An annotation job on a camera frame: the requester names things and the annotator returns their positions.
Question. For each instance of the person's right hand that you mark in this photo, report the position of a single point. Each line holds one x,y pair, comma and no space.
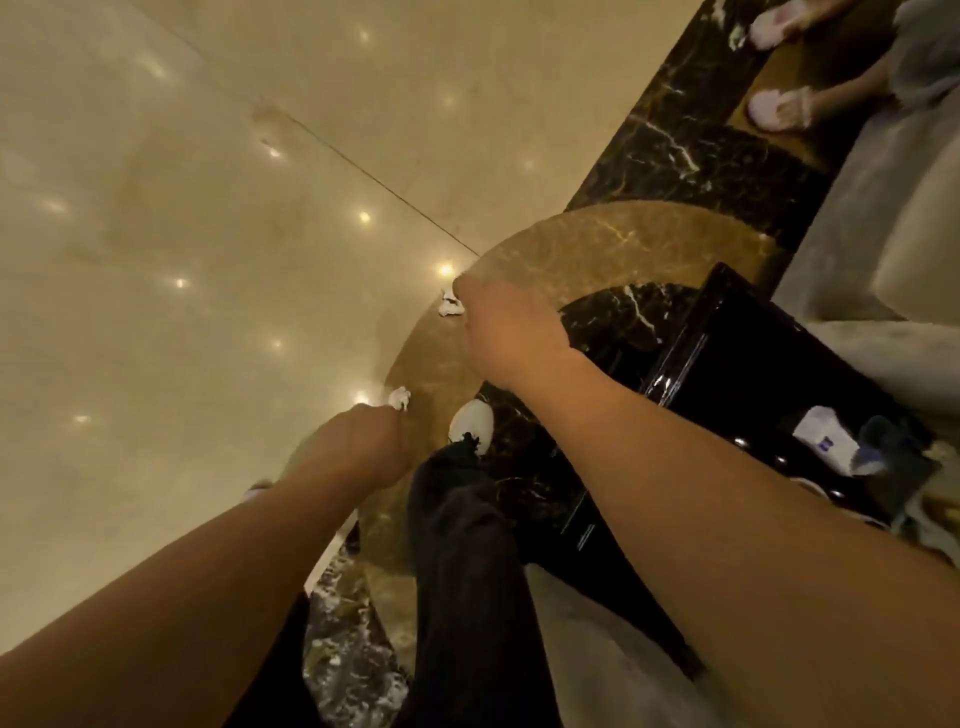
510,334

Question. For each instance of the person's left hand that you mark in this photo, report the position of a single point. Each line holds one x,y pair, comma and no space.
360,448

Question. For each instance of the person's right fingers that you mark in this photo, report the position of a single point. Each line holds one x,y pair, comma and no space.
465,289

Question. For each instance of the small white tissue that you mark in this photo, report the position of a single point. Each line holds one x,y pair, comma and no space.
400,397

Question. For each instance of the person's right forearm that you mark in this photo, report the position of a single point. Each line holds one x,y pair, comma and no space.
750,570

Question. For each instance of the person's left forearm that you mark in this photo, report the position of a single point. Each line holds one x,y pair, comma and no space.
165,615

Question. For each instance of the white shoe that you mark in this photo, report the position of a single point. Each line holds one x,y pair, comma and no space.
472,424
256,491

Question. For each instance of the glossy black low table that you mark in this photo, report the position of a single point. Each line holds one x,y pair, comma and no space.
750,375

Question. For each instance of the black trousers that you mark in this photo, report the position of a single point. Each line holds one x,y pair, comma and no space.
472,600

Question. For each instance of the beige sofa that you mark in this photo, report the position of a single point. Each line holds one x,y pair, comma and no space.
847,247

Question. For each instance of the white packet with blue label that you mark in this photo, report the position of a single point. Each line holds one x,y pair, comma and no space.
825,439

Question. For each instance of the beige upholstered seat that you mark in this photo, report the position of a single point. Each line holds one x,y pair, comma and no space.
615,660

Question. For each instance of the beige sofa cushion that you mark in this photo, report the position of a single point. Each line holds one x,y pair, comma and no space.
922,255

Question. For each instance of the dark grey-blue cloth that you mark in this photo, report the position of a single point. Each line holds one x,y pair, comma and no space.
892,461

